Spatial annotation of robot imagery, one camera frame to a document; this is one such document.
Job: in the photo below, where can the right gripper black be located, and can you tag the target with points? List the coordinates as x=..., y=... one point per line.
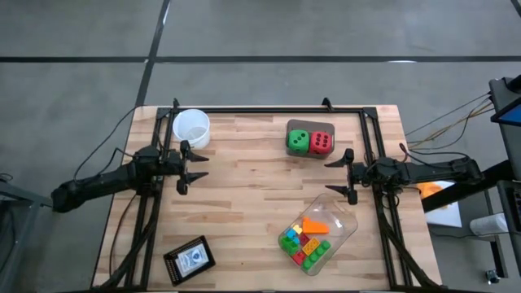
x=362, y=174

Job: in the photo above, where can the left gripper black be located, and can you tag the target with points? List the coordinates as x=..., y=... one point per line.
x=173, y=164

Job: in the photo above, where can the clear plastic bin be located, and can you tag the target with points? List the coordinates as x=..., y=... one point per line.
x=344, y=228

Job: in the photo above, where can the orange wedge toy block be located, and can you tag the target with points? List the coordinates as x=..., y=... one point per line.
x=313, y=227

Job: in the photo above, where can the small dark red toy brick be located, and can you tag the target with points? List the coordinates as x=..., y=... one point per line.
x=304, y=239

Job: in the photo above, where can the yellow-orange toy brick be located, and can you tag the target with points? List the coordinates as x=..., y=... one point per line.
x=311, y=246

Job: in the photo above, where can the small blue toy brick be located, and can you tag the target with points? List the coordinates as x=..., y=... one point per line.
x=291, y=234
x=296, y=240

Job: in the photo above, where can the long green toy brick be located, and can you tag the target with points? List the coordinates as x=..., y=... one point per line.
x=316, y=256

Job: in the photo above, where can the black mesh basket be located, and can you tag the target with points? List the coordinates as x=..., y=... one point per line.
x=172, y=264

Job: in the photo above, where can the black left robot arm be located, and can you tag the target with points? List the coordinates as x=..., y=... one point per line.
x=110, y=177

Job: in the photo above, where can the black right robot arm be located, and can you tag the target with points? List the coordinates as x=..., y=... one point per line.
x=427, y=173

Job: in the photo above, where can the white plastic cup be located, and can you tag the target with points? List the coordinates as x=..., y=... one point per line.
x=191, y=126

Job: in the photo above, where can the red foam die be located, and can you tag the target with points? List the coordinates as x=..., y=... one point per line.
x=320, y=142

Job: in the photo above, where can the green foam die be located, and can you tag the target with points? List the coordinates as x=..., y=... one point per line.
x=299, y=141

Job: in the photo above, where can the grey-brown dice tray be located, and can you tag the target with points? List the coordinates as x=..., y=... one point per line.
x=309, y=124

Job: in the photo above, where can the orange crumpled object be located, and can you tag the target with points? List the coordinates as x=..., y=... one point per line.
x=429, y=189

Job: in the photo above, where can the white board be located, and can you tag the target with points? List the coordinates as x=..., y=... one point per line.
x=447, y=213

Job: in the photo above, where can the black diagonal beam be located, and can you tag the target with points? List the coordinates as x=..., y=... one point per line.
x=488, y=179

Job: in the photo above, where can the paper towel roll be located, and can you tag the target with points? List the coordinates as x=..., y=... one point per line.
x=488, y=224

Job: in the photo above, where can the blue tablet screen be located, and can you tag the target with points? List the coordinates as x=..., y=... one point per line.
x=510, y=116

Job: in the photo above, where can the small caster wheel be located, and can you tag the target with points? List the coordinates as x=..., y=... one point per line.
x=492, y=276

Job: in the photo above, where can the black frame clamp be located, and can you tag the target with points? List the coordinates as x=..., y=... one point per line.
x=327, y=104
x=176, y=103

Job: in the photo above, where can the black aluminium frame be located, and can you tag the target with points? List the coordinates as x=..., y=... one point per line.
x=264, y=110

